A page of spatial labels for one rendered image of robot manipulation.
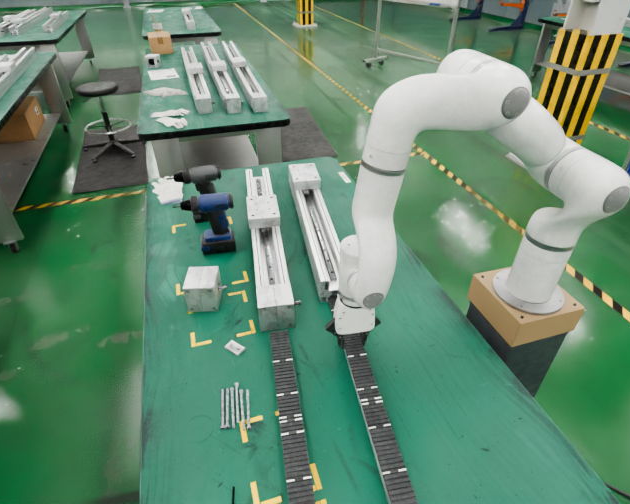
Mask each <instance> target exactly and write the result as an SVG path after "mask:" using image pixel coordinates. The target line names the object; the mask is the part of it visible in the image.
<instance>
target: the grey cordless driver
mask: <svg viewBox="0 0 630 504"><path fill-rule="evenodd" d="M220 178H221V171H220V167H219V166H218V164H217V165H216V166H214V165H206V166H198V167H191V168H190V169H188V168H186V169H182V171H180V172H178V173H175V174H173V177H172V178H166V180H170V179H174V181H175V182H181V183H185V184H191V182H193V184H195V183H196V184H195V187H196V190H197V191H199V193H200V195H204V194H213V193H217V192H216V189H215V186H214V183H213V182H211V181H216V180H217V179H219V180H220ZM192 214H193V219H194V221H195V223H201V222H207V220H206V218H205V215H204V213H202V212H201V211H200V213H193V212H192Z"/></svg>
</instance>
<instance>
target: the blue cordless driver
mask: <svg viewBox="0 0 630 504"><path fill-rule="evenodd" d="M172 207H173V208H177V207H181V210H183V211H191V212H193V213H200V211H201V212H202V213H204V215H205V218H206V220H207V221H208V220H209V223H210V226H211V228H212V229H210V230H205V233H204V234H201V251H202V252H203V254H204V255H210V254H218V253H226V252H233V251H236V242H235V234H234V231H233V230H231V229H230V227H228V226H229V222H228V219H227V216H226V213H225V211H223V210H228V208H231V209H233V208H232V207H234V204H233V197H232V194H231V193H230V192H229V194H226V192H223V193H213V194H204V195H199V197H197V196H191V197H190V199H187V200H184V201H181V202H180V205H177V206H172Z"/></svg>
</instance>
